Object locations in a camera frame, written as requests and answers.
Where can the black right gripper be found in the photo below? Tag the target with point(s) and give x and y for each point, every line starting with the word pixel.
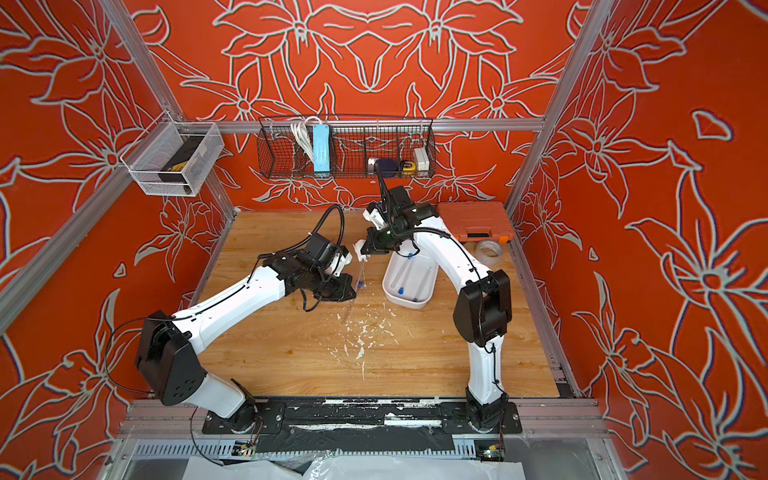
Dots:
pixel 373 241

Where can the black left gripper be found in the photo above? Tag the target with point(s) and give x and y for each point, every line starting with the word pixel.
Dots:
pixel 343 295

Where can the white wipe tissue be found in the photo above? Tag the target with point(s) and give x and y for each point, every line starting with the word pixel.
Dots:
pixel 358 249

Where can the test tube blue cap pair-left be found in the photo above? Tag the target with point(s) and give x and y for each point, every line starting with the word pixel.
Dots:
pixel 361 281

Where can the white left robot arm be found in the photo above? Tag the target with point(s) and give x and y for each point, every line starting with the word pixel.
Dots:
pixel 167 355

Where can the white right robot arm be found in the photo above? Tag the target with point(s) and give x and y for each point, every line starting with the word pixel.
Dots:
pixel 420 245

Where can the dark round object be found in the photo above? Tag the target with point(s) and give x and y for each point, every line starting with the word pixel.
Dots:
pixel 387 168

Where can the white small box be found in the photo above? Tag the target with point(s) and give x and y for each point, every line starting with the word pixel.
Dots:
pixel 422 161

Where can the white plastic tray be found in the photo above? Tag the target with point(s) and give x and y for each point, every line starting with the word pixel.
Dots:
pixel 421 262

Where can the orange tool case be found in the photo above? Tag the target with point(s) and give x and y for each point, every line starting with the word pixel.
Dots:
pixel 473 221

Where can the clear tape roll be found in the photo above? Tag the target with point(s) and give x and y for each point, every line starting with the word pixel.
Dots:
pixel 489 253

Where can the light blue box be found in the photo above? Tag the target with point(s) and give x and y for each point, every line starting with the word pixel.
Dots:
pixel 321 149

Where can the black yellow item in box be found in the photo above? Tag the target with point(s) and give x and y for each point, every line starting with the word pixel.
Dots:
pixel 171 170

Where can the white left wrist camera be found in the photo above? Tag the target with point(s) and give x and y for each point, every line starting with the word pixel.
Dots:
pixel 341 262

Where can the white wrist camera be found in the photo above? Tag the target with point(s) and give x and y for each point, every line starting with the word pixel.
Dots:
pixel 341 262
pixel 373 215

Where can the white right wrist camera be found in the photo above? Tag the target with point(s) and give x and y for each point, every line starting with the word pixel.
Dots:
pixel 373 215

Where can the black wire basket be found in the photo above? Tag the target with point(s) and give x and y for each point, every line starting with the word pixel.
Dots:
pixel 285 144

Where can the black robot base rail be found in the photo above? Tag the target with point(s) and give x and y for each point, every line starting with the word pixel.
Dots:
pixel 368 424

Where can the clear acrylic wall box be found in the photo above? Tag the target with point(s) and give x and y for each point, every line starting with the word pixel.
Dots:
pixel 158 141

